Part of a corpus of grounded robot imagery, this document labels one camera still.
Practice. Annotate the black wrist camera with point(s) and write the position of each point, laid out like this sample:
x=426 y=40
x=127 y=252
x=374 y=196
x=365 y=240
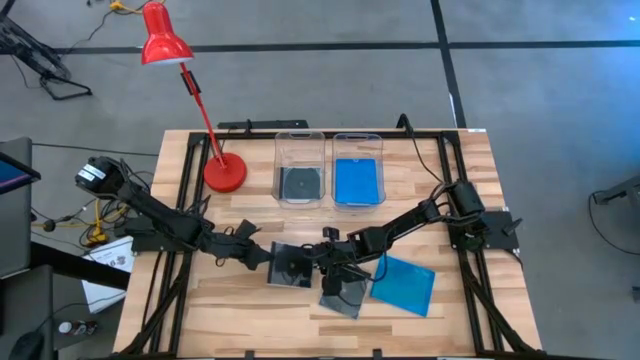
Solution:
x=330 y=233
x=247 y=228

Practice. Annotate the grey stand foot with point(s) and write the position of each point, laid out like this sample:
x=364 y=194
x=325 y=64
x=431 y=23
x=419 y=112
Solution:
x=622 y=190

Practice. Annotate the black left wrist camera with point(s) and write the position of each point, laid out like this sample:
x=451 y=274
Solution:
x=247 y=228

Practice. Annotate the blue jewel case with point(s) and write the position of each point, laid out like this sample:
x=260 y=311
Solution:
x=357 y=182
x=405 y=287

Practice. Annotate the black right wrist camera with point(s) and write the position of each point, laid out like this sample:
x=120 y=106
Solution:
x=330 y=233

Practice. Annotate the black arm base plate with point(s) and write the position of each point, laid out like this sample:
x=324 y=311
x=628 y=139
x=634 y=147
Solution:
x=150 y=245
x=500 y=230

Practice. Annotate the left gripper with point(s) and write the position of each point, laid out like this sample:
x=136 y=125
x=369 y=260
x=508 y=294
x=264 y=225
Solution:
x=237 y=248

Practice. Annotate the grey desk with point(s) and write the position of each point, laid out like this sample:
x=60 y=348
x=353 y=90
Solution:
x=20 y=225

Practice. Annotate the black jewel case clear lid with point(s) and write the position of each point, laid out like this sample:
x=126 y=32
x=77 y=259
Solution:
x=300 y=184
x=290 y=272
x=345 y=306

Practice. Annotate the black metal stand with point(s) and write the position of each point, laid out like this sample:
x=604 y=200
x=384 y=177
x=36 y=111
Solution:
x=35 y=52

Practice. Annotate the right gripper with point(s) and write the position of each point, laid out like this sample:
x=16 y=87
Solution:
x=337 y=255

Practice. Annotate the black power strip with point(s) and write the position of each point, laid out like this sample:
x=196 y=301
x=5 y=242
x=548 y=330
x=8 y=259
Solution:
x=270 y=124

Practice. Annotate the black aluminium table frame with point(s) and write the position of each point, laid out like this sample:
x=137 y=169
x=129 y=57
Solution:
x=250 y=135

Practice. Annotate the small white round tin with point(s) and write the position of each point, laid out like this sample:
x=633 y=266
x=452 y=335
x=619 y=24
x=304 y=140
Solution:
x=65 y=327

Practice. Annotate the clear plastic bin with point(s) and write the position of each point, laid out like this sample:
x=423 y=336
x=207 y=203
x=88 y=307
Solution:
x=358 y=147
x=299 y=150

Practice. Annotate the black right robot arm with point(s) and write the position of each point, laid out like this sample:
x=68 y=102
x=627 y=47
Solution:
x=400 y=225

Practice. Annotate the black computer mouse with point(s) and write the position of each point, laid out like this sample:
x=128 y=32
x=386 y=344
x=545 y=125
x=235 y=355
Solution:
x=27 y=347

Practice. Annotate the white papers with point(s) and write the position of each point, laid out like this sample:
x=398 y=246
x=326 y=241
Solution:
x=107 y=295

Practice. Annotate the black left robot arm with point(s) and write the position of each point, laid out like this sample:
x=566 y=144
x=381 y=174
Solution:
x=160 y=215

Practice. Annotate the red desk lamp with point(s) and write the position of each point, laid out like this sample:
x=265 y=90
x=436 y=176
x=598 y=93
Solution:
x=225 y=172

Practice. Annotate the dark tablet screen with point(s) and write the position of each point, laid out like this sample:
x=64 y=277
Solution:
x=15 y=172

